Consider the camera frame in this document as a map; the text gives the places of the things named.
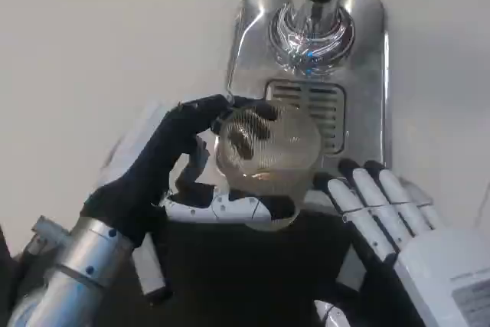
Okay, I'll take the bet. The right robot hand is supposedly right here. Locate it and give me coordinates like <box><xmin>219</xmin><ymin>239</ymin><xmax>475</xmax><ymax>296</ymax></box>
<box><xmin>312</xmin><ymin>158</ymin><xmax>490</xmax><ymax>327</ymax></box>

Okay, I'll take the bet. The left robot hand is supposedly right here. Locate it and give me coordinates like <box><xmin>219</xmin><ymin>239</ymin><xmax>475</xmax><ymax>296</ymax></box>
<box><xmin>82</xmin><ymin>93</ymin><xmax>298</xmax><ymax>300</ymax></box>

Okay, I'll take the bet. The clear ribbed glass cup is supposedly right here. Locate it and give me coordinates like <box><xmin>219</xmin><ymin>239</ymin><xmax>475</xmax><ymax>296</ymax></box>
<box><xmin>212</xmin><ymin>99</ymin><xmax>321</xmax><ymax>233</ymax></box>

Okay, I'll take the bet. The slotted steel tray grid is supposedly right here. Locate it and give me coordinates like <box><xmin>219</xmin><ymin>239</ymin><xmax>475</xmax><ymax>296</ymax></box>
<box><xmin>265</xmin><ymin>79</ymin><xmax>348</xmax><ymax>156</ymax></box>

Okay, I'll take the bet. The steel drip tray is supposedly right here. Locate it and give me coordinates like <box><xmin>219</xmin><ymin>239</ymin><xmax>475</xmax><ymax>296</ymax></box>
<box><xmin>225</xmin><ymin>0</ymin><xmax>392</xmax><ymax>205</ymax></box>

